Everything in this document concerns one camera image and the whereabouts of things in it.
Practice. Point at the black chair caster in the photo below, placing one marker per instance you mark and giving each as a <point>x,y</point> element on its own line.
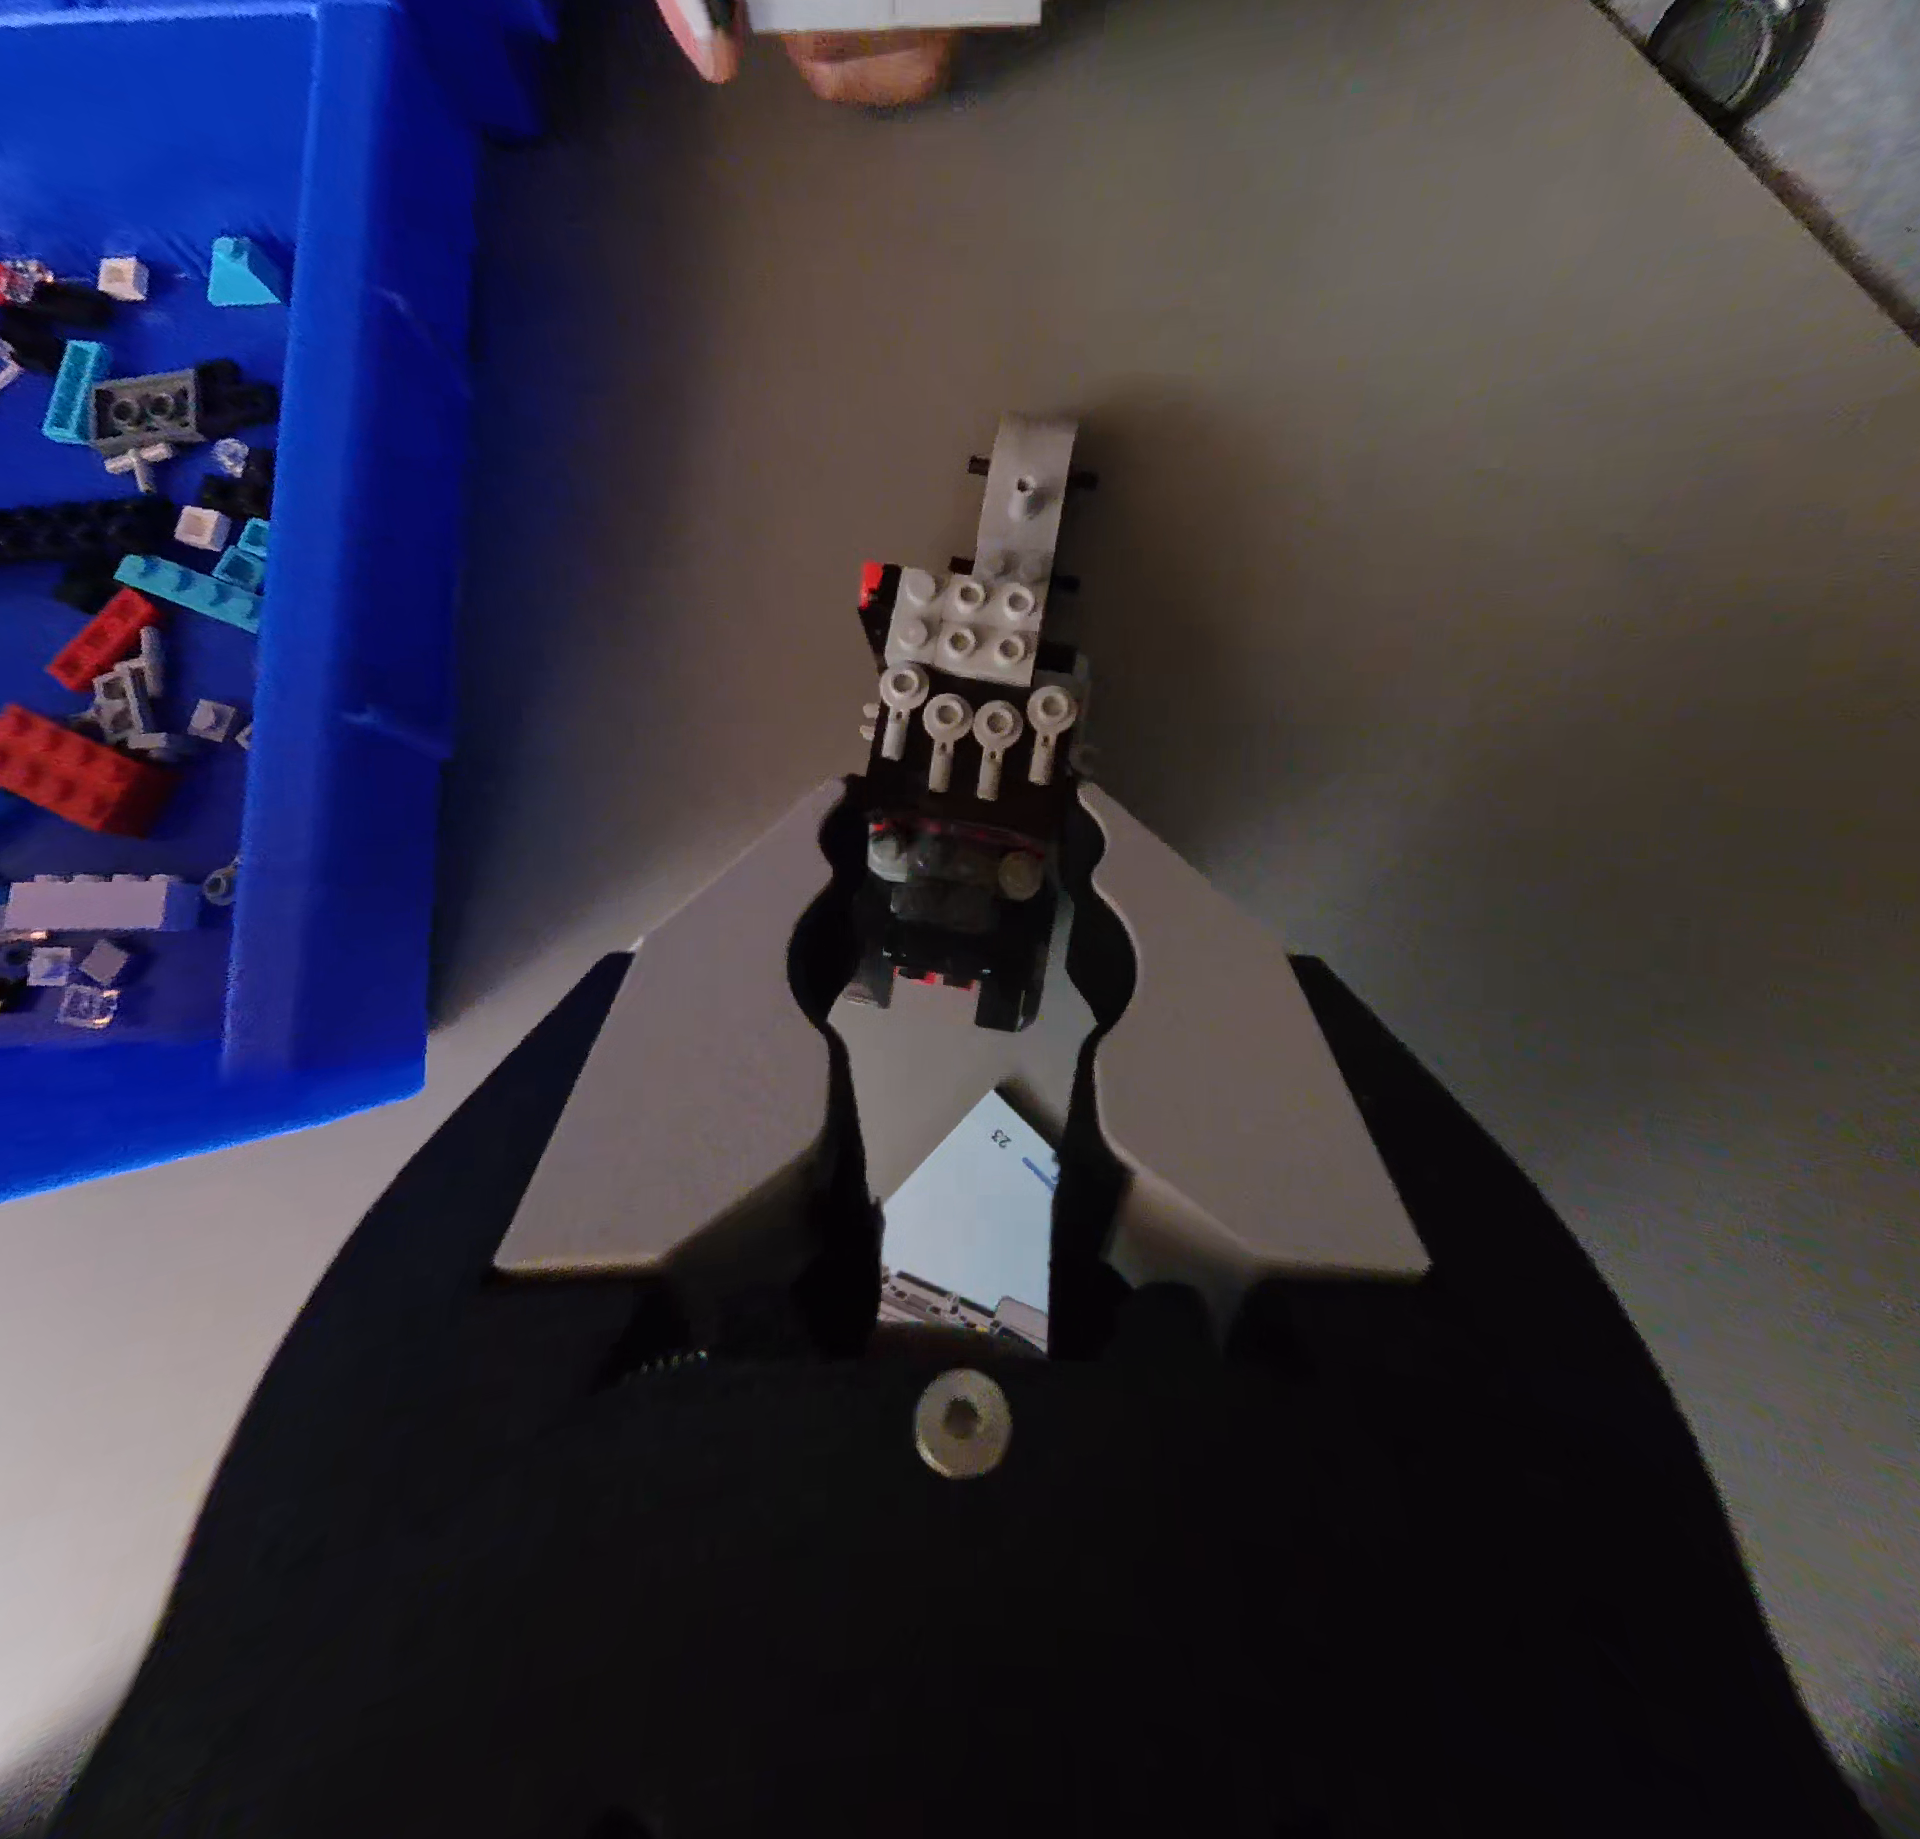
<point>1728,30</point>

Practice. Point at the person's right hand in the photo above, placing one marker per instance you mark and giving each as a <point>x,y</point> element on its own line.
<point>870,71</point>

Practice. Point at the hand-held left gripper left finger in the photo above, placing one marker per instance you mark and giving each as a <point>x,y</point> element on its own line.
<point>676,1119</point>

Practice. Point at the pile of loose toy bricks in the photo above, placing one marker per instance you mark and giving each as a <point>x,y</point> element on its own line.
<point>66,776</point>

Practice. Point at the toy brick vehicle model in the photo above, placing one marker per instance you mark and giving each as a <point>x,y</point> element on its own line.
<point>959,623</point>

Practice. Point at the brick instruction booklet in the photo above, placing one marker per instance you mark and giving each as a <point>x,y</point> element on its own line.
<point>977,1209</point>

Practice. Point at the grey desk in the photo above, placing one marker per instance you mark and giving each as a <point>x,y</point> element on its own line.
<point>1351,518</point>

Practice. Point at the blue plastic bin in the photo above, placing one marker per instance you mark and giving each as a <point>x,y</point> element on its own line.
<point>359,518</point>

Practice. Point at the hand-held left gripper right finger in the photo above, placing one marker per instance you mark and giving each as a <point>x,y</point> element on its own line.
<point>1245,1119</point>

